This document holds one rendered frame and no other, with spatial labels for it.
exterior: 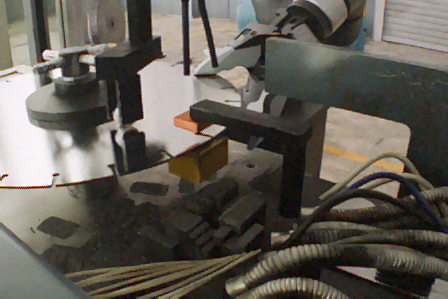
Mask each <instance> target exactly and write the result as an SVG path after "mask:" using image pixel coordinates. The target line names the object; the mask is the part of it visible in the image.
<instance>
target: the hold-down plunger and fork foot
mask: <svg viewBox="0 0 448 299"><path fill-rule="evenodd" d="M126 3H127V6H126V11H127V19H128V21H127V27H128V36H129V38H128V40H126V41H124V42H121V43H120V44H118V45H116V46H114V47H113V48H110V49H108V50H107V51H105V52H103V53H101V54H98V55H96V56H95V57H94V59H95V61H94V64H95V70H96V80H97V81H103V82H104V90H105V94H104V96H105V102H106V109H107V116H108V119H113V117H112V112H113V109H114V107H115V105H117V106H118V113H119V120H120V125H121V126H126V125H128V124H131V123H134V122H136V121H139V120H142V119H144V109H143V99H142V90H141V80H140V79H141V74H137V73H138V72H140V71H141V70H142V69H143V68H145V67H146V66H148V65H149V64H150V63H152V62H154V61H155V60H157V59H158V58H160V57H161V56H162V41H161V36H158V35H152V27H153V24H152V13H151V6H152V2H151V0H126Z"/></svg>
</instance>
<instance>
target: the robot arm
mask: <svg viewBox="0 0 448 299"><path fill-rule="evenodd" d="M366 3H367V2H366V0H239V2H238V7H237V14H236V22H237V29H238V31H239V33H238V34H237V36H236V37H235V38H233V39H232V40H231V41H230V42H229V43H227V44H226V45H227V46H226V47H224V48H215V52H216V56H217V61H218V65H219V66H218V67H216V68H213V67H212V63H211V58H210V54H209V49H208V48H206V49H204V50H203V53H204V54H205V55H207V56H208V58H207V59H205V60H204V61H203V62H202V64H201V65H199V66H198V67H197V68H196V69H195V70H194V75H214V74H217V73H219V72H221V71H223V70H228V71H230V70H232V69H233V68H235V67H236V66H243V67H245V68H246V69H247V71H248V73H249V76H248V77H247V78H248V80H247V83H246V85H245V87H244V91H243V100H244V102H245V103H247V104H248V106H247V108H246V109H248V110H255V111H259V112H264V113H267V114H271V115H275V116H278V117H283V115H284V114H285V112H287V110H291V109H295V108H298V107H299V106H301V105H302V104H303V103H304V101H301V100H297V99H293V98H288V97H284V96H279V95H275V94H271V93H266V92H265V86H264V76H265V54H266V39H268V38H270V37H278V38H286V39H294V40H301V41H308V42H312V43H316V44H322V45H329V46H336V47H344V48H350V49H357V50H361V51H364V46H365V42H366V35H367V30H368V29H367V26H368V20H367V18H365V17H363V13H364V10H365V6H366ZM241 35H242V36H244V37H245V38H244V39H242V40H241V41H237V40H236V39H237V38H239V37H240V36H241ZM263 139H264V138H263V137H256V136H253V135H252V136H251V138H250V140H249V143H248V146H247V150H248V151H252V150H254V148H255V147H256V146H257V145H258V144H259V143H260V142H261V141H262V140H263Z"/></svg>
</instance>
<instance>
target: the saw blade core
mask: <svg viewBox="0 0 448 299"><path fill-rule="evenodd" d="M196 68H197V67H193V66H190V76H184V75H183V65H180V64H178V65H177V64H176V63H170V62H162V61H157V62H152V63H150V64H149V65H148V66H146V67H145V68H143V69H142V70H141V71H140V72H138V73H137V74H141V79H140V80H141V90H142V99H143V109H144V119H142V120H139V121H136V123H135V124H134V125H133V126H128V127H126V126H120V125H118V124H117V123H116V122H115V121H114V119H108V116H107V114H106V115H103V116H100V117H97V118H92V119H83V120H77V121H65V122H44V121H40V120H37V119H34V118H32V117H29V115H28V114H27V112H26V106H25V103H24V101H25V99H26V98H27V97H28V95H29V94H31V93H33V92H34V91H36V90H38V89H40V88H42V87H44V86H47V85H50V84H53V83H54V79H55V78H57V77H58V76H61V73H60V68H58V69H55V70H52V71H49V72H46V73H44V74H41V75H38V76H37V75H34V73H32V72H31V73H27V74H23V75H20V76H16V77H13V78H10V79H6V80H5V81H4V80H3V81H1V82H0V189H12V190H14V189H40V188H46V189H48V188H52V185H53V181H54V178H53V177H55V176H58V177H57V179H56V187H67V186H72V185H77V184H80V185H82V184H87V183H91V182H96V181H104V180H108V179H111V178H115V176H114V174H113V172H112V170H111V168H109V167H112V166H115V169H116V173H117V175H118V176H119V177H123V176H126V175H129V174H132V173H135V172H138V171H141V170H143V171H145V170H147V169H150V168H153V167H155V166H158V165H161V164H163V163H165V162H170V161H171V158H173V159H177V158H179V157H182V156H184V155H186V154H187V153H189V152H191V151H193V150H195V151H196V150H197V149H199V148H200V147H202V146H204V145H206V144H207V143H206V142H205V141H203V140H202V139H203V137H210V138H212V139H214V138H216V137H218V136H220V135H221V134H222V133H223V132H225V131H226V129H227V128H226V127H223V126H219V125H215V124H212V126H210V127H208V128H206V129H204V130H203V131H201V132H199V133H194V132H191V131H188V130H185V129H182V128H179V127H175V126H174V120H173V119H174V116H176V115H179V114H181V113H183V112H185V111H186V110H189V106H190V105H193V104H195V103H197V102H199V101H200V100H203V99H209V100H213V101H217V102H221V103H225V104H228V105H232V106H236V107H240V106H241V99H240V93H239V91H238V89H237V88H236V87H235V86H234V85H232V84H231V83H230V82H229V81H227V80H226V79H225V78H223V77H221V76H220V75H218V74H214V75H194V70H195V69H196ZM201 135H202V136H201ZM161 152H166V155H165V154H164V153H161ZM167 155H168V156H167ZM169 156H170V157H171V158H170V157H169ZM4 177H7V178H4ZM2 178H4V180H2Z"/></svg>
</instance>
